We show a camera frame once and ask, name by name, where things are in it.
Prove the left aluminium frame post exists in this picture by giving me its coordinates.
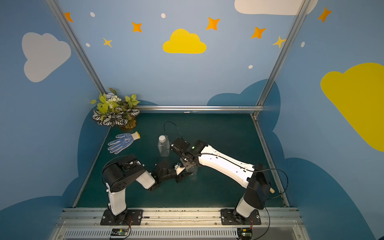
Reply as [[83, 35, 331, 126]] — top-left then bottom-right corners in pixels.
[[46, 0, 107, 94]]

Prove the white bottle cap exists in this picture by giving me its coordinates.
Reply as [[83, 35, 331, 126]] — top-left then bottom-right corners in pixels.
[[159, 135, 167, 143]]

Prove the right aluminium frame post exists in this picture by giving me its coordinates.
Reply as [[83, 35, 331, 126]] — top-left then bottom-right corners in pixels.
[[252, 0, 317, 120]]

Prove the aluminium frame post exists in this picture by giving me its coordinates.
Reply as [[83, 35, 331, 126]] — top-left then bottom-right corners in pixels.
[[46, 0, 107, 94], [252, 0, 317, 120]]

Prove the square clear plastic bottle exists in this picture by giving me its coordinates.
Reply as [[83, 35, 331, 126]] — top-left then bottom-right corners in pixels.
[[158, 135, 170, 157]]

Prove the right controller board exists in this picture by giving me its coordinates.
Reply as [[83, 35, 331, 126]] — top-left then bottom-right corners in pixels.
[[237, 228, 253, 240]]

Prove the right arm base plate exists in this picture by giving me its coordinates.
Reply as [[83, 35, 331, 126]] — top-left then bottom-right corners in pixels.
[[220, 209, 262, 225]]

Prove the controller board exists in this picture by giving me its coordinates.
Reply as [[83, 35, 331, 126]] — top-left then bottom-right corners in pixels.
[[237, 228, 253, 240], [110, 229, 131, 239]]

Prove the artificial potted plant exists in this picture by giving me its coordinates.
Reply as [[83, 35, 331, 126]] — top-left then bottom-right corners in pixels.
[[90, 88, 141, 131]]

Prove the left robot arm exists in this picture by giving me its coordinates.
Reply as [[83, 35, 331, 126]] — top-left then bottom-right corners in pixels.
[[102, 156, 194, 217]]

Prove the left controller board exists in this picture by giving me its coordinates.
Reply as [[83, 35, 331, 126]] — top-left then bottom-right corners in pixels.
[[110, 229, 131, 239]]

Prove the blue dotted work glove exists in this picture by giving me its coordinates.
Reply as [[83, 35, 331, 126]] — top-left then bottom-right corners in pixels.
[[108, 132, 141, 155]]

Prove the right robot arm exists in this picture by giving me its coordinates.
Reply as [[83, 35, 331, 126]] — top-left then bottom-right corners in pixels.
[[171, 138, 275, 219]]

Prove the round clear plastic bottle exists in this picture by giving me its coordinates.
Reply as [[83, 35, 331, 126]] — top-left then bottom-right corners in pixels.
[[189, 166, 199, 176]]

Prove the aluminium back frame bar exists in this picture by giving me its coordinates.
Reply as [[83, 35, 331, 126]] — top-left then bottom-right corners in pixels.
[[138, 106, 264, 114]]

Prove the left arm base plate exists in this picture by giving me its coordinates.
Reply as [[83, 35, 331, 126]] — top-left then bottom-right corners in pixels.
[[100, 209, 143, 226]]

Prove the aluminium front rail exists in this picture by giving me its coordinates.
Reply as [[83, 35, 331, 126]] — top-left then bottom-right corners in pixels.
[[50, 207, 310, 240]]

